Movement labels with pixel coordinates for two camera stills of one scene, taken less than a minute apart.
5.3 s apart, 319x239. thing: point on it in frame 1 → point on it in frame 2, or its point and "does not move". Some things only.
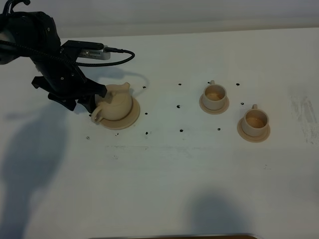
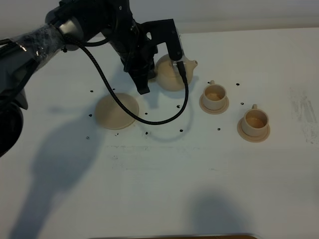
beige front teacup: (255, 122) does not move
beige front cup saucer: (250, 138) does not move
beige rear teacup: (214, 96) does not move
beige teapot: (116, 105) → (168, 74)
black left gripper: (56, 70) → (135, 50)
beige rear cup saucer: (214, 111) does not move
